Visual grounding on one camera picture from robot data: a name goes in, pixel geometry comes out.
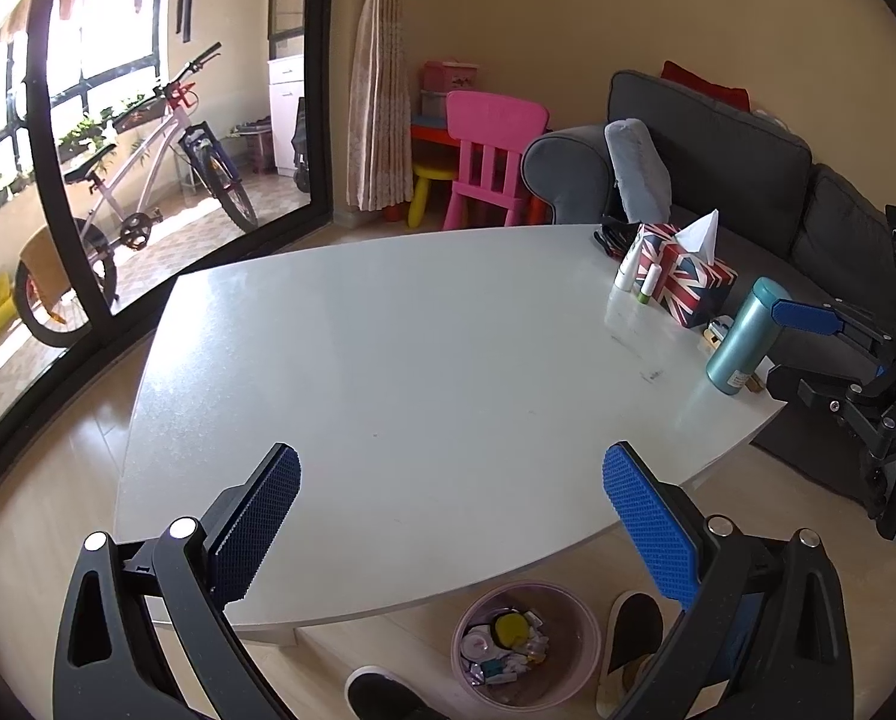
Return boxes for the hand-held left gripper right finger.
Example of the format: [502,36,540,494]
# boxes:
[602,442,850,720]

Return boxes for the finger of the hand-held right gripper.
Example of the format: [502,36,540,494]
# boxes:
[770,298,896,380]
[765,361,888,440]

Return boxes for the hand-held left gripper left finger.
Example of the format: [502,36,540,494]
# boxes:
[52,442,301,720]

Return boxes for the pink trash bin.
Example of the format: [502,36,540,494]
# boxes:
[452,580,603,707]

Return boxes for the round yellow white zip pouch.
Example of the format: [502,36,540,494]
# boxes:
[491,613,531,650]

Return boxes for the clear round dish pink piece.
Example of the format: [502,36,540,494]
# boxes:
[461,626,498,661]

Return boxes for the teal thermos bottle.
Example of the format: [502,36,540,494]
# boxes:
[705,277,792,397]

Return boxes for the person's right shoe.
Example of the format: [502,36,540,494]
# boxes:
[596,591,666,717]

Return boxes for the person's shoe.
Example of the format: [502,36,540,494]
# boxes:
[344,665,434,720]
[596,591,666,717]

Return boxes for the flag print tissue box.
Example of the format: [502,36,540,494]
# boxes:
[634,210,738,329]

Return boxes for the dark grey sofa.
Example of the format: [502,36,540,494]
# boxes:
[521,70,896,361]

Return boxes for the white cream tube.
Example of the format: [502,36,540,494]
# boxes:
[613,229,648,292]

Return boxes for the black hair clip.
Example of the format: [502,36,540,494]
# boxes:
[594,216,640,260]

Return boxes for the person's left shoe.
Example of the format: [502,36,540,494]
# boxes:
[344,665,434,720]

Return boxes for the light grey pillow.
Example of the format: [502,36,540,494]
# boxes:
[604,118,672,226]

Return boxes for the red cushion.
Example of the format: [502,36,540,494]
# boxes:
[659,60,751,110]

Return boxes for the cardboard box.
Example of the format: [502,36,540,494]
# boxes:
[17,229,74,301]

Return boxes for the pink kids chair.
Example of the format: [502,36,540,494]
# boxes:
[443,90,550,231]

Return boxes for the black stroller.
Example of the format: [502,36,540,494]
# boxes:
[292,97,314,192]

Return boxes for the yellow kids stool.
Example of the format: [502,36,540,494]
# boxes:
[407,161,456,228]

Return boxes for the white cabinet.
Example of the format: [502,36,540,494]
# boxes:
[268,56,308,173]

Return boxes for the white bicycle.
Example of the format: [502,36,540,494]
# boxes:
[11,43,260,350]

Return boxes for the red kids table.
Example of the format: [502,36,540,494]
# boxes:
[410,116,464,158]

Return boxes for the window planter with plants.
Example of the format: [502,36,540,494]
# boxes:
[58,90,172,147]

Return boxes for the pink storage box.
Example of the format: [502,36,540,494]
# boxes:
[422,58,481,93]

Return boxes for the beige curtain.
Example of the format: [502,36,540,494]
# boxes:
[345,0,413,212]

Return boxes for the black sliding door frame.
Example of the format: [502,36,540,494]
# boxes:
[0,0,336,466]

